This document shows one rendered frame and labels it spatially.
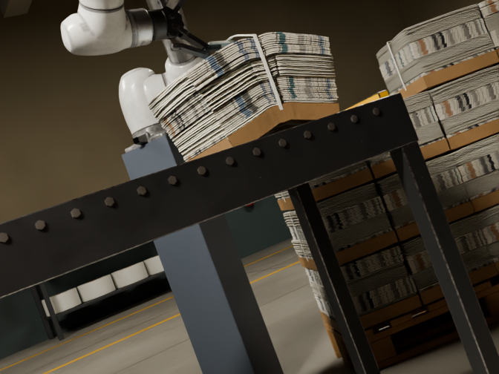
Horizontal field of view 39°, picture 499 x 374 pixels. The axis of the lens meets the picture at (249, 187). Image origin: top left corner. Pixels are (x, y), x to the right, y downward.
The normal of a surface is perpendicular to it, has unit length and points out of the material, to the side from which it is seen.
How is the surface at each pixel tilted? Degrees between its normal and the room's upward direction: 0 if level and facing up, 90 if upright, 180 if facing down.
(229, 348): 90
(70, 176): 90
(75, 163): 90
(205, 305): 90
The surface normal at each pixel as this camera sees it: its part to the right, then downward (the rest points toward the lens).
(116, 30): 0.66, 0.43
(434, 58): 0.11, -0.06
